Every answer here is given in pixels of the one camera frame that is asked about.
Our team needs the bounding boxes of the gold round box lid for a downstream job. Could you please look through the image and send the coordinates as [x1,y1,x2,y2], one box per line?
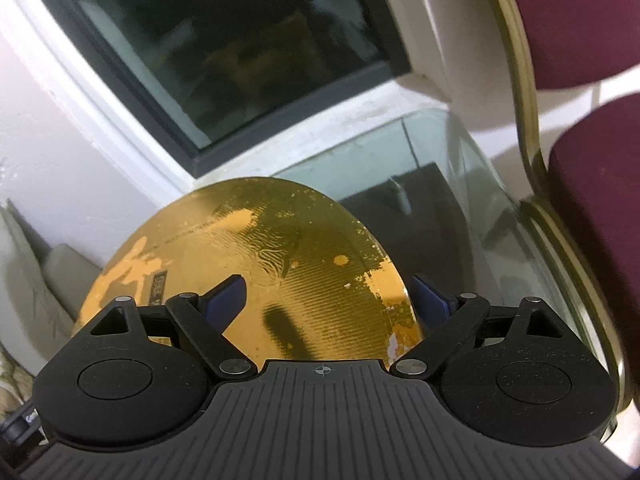
[78,178,423,364]

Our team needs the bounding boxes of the small grey cushion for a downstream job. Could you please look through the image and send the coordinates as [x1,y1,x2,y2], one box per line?
[41,244,102,321]

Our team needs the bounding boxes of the large grey cushion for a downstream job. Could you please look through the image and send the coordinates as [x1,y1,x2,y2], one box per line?
[1,209,74,376]

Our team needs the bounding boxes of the dark framed window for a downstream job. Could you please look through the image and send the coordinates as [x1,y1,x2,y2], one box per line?
[42,0,410,177]

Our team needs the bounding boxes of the maroon chair with gold frame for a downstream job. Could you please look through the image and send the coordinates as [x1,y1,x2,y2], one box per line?
[489,0,639,462]

